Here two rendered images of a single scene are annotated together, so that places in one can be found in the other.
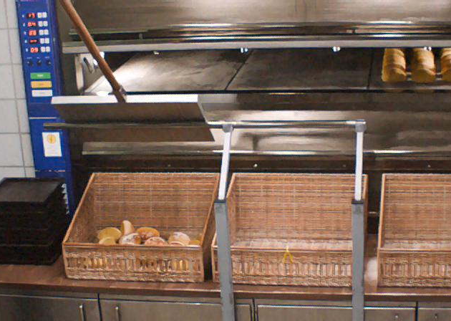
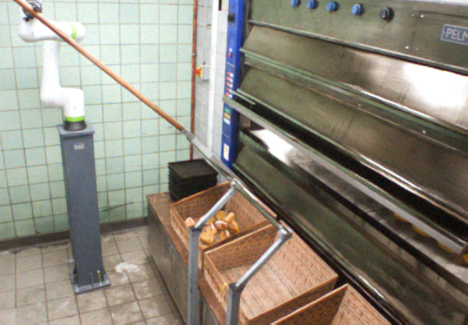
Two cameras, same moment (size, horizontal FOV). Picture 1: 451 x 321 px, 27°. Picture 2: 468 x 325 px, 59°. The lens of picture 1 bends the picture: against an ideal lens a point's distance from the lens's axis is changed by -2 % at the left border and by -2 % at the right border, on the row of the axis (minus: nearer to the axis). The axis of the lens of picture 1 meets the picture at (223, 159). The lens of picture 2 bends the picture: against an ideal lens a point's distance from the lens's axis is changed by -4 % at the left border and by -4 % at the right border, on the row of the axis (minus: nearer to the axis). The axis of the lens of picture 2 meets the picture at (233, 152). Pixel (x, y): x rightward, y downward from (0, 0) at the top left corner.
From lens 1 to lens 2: 2.68 m
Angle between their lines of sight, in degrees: 49
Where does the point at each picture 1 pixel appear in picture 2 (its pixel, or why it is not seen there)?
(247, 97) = (297, 175)
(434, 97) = (399, 250)
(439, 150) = (387, 297)
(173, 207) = (252, 220)
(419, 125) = (384, 265)
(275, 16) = (317, 124)
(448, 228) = not seen: outside the picture
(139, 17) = (263, 94)
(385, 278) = not seen: outside the picture
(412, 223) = not seen: outside the picture
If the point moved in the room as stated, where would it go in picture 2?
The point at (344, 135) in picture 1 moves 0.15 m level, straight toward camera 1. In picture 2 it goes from (337, 236) to (312, 244)
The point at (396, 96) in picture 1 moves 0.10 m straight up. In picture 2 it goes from (373, 230) to (377, 210)
